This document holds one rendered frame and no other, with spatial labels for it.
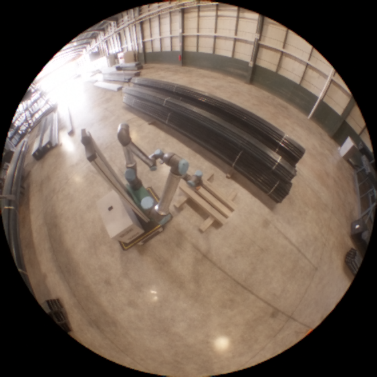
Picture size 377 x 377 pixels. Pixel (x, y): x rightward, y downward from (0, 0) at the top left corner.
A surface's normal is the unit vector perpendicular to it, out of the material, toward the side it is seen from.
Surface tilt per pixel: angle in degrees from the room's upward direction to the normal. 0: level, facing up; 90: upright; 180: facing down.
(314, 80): 90
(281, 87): 90
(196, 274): 0
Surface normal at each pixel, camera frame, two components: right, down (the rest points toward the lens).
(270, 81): -0.69, 0.63
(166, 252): 0.01, -0.47
